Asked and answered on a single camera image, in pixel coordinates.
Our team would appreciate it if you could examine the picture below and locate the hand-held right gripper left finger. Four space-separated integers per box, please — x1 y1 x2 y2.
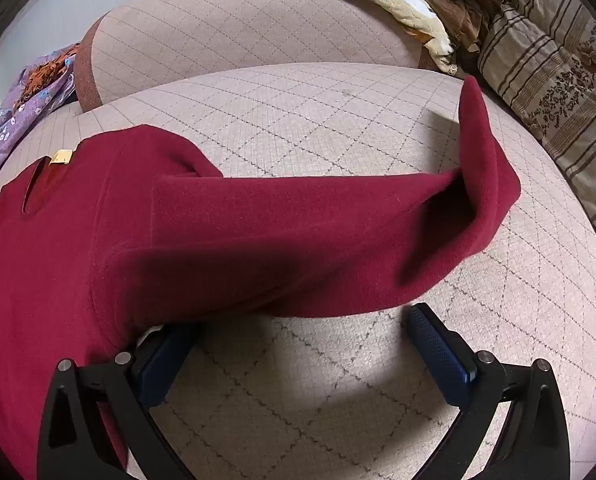
37 322 201 480

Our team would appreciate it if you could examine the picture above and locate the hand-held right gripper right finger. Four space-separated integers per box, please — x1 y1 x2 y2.
409 302 571 480

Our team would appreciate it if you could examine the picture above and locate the dark red sweater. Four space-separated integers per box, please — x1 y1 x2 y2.
0 76 522 480

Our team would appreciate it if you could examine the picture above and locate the purple floral cloth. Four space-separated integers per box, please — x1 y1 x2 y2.
0 42 81 183

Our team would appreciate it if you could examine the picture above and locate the brown striped pillow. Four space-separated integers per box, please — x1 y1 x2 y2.
478 0 596 261

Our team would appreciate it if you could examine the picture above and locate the orange black floral cloth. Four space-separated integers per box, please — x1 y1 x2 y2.
20 45 81 106

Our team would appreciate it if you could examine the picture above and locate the beige floral crumpled blanket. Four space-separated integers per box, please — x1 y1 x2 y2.
298 0 521 78

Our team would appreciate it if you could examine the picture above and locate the pink quilted bolster cushion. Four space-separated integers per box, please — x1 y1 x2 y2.
75 0 436 111

